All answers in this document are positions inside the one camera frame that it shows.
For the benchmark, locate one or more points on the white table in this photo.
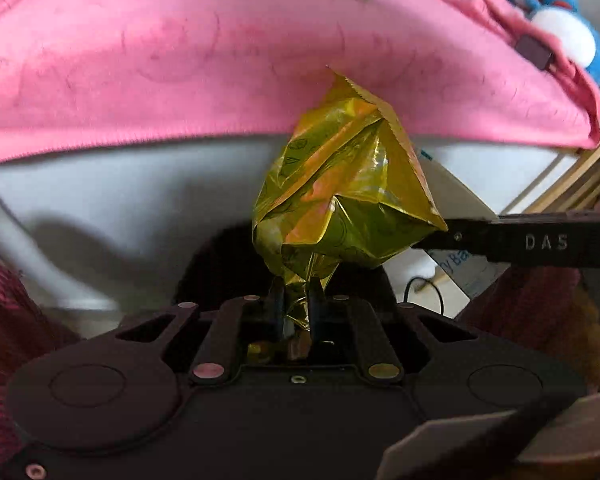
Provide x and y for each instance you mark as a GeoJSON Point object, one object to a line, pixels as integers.
{"type": "Point", "coordinates": [130, 195]}

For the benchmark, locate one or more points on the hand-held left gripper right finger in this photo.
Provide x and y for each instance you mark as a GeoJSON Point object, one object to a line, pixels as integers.
{"type": "Point", "coordinates": [316, 315]}

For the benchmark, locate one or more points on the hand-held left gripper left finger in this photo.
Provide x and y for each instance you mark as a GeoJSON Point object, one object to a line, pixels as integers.
{"type": "Point", "coordinates": [276, 310]}

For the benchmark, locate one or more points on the person's right leg striped pants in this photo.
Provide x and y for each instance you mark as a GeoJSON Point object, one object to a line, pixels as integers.
{"type": "Point", "coordinates": [530, 310]}

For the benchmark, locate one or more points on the wooden frame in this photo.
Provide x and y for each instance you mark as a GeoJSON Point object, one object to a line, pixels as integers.
{"type": "Point", "coordinates": [580, 175]}

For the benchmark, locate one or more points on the blue cat plush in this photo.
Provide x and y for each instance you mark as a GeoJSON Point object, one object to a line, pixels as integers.
{"type": "Point", "coordinates": [565, 35]}

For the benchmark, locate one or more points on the white paper bag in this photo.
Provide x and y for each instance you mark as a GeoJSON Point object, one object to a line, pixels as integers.
{"type": "Point", "coordinates": [460, 195]}

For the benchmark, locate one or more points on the black trash bin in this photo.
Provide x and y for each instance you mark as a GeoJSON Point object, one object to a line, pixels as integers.
{"type": "Point", "coordinates": [215, 265]}

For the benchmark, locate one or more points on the pink blanket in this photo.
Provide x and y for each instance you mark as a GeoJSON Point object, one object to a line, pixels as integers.
{"type": "Point", "coordinates": [180, 60]}

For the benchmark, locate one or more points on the small black box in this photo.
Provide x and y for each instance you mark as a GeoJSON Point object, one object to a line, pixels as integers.
{"type": "Point", "coordinates": [534, 52]}

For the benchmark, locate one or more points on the gold foil wrapper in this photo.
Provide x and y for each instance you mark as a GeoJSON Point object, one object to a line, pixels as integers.
{"type": "Point", "coordinates": [345, 185]}

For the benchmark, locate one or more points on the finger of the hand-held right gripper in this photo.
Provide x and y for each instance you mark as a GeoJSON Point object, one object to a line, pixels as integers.
{"type": "Point", "coordinates": [467, 235]}

